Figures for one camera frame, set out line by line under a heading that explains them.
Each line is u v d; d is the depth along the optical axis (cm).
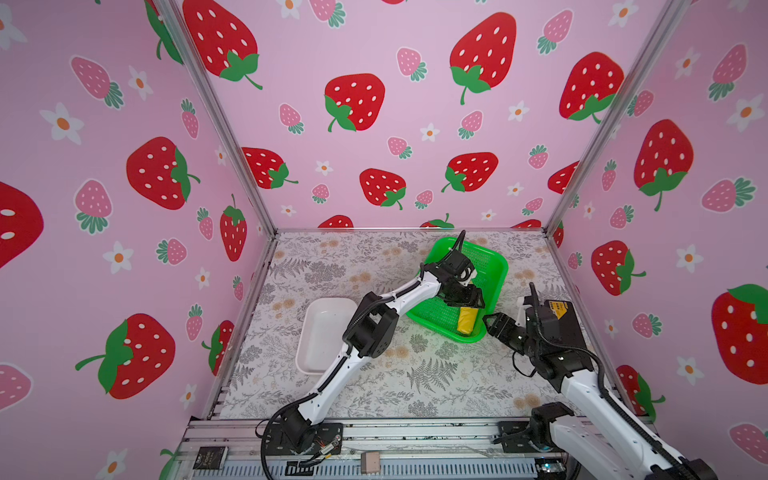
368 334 64
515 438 73
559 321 93
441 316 97
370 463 69
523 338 70
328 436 74
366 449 73
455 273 82
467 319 93
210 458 70
